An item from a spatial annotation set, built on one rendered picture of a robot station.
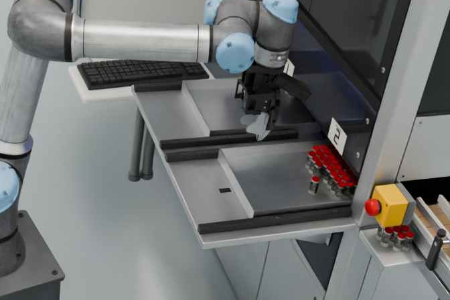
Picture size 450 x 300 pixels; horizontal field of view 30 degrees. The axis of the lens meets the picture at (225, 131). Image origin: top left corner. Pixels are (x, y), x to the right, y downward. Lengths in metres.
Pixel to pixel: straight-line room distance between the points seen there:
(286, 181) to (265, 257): 0.54
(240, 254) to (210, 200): 0.82
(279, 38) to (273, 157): 0.56
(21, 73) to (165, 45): 0.36
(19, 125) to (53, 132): 1.89
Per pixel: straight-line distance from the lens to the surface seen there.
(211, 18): 1.74
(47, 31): 1.64
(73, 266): 3.14
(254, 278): 2.79
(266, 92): 1.85
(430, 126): 2.00
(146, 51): 1.63
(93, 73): 2.62
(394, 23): 1.90
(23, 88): 1.85
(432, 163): 2.08
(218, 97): 2.47
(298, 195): 2.15
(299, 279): 2.46
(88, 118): 3.90
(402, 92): 1.89
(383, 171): 2.01
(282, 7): 1.75
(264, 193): 2.13
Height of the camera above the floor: 2.17
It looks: 34 degrees down
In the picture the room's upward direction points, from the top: 10 degrees clockwise
